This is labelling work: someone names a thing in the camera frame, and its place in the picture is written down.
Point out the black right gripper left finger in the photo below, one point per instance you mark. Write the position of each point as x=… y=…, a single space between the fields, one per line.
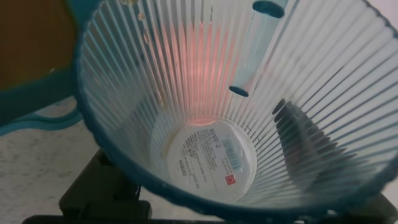
x=99 y=193

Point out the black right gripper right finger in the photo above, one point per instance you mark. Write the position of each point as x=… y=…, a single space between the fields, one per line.
x=298 y=140

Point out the ribbed clear blue cup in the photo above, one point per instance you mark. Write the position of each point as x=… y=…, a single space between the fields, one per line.
x=202 y=77

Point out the orange brown liquid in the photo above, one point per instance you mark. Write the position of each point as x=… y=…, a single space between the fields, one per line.
x=31 y=40

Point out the teal square plastic basin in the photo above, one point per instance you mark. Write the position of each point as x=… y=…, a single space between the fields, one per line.
x=31 y=96

